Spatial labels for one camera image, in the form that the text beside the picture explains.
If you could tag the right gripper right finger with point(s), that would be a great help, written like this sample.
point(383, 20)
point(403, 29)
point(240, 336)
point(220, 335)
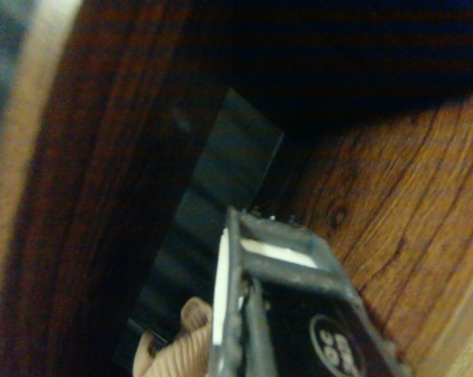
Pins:
point(283, 235)

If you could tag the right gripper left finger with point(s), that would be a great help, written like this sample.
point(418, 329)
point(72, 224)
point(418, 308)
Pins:
point(221, 290)

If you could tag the beige shoe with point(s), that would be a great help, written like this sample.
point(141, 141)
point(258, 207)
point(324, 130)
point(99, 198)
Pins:
point(181, 349)

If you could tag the brown shoe rack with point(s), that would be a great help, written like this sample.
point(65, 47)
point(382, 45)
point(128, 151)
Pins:
point(397, 176)

